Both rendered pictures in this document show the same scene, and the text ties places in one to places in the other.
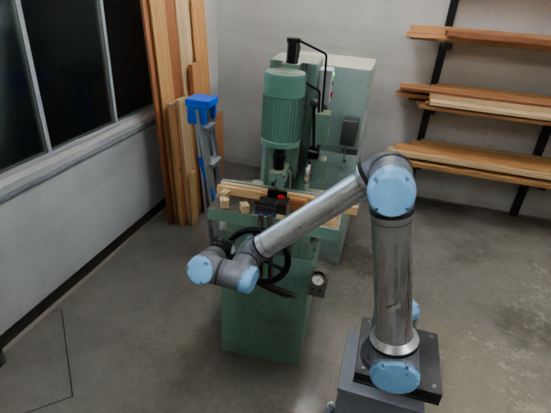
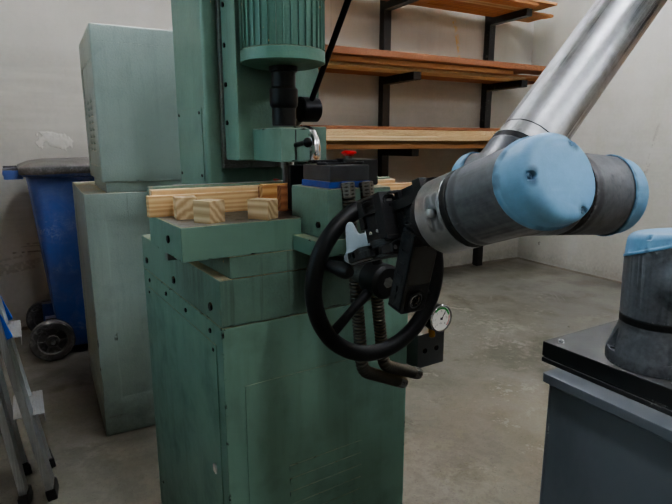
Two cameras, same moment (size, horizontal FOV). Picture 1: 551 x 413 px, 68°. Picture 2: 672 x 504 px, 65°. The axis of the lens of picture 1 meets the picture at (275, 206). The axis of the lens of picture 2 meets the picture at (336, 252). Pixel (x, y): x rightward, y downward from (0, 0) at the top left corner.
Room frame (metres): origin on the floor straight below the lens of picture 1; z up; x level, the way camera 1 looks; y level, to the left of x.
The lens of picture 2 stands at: (0.80, 0.72, 1.04)
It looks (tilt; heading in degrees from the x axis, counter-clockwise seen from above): 12 degrees down; 317
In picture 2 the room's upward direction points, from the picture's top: straight up
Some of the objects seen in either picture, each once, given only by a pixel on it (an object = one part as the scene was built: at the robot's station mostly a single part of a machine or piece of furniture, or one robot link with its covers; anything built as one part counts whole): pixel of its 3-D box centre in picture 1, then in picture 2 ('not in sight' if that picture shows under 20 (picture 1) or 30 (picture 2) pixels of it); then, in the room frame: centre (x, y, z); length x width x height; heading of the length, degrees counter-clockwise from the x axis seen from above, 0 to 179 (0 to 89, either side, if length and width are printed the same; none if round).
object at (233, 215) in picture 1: (274, 218); (317, 226); (1.62, 0.00, 0.87); 0.61 x 0.30 x 0.06; 80
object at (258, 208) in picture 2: (244, 206); (262, 208); (1.62, 0.14, 0.92); 0.05 x 0.04 x 0.04; 21
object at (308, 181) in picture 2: (272, 205); (343, 170); (1.53, 0.01, 0.99); 0.13 x 0.11 x 0.06; 80
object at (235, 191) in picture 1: (285, 199); (303, 197); (1.72, -0.05, 0.92); 0.68 x 0.02 x 0.04; 80
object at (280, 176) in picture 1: (279, 175); (281, 148); (1.75, -0.01, 1.03); 0.14 x 0.07 x 0.09; 170
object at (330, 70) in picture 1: (325, 85); not in sight; (2.02, -0.20, 1.40); 0.10 x 0.06 x 0.16; 170
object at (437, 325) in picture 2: (318, 279); (435, 320); (1.47, -0.22, 0.65); 0.06 x 0.04 x 0.08; 80
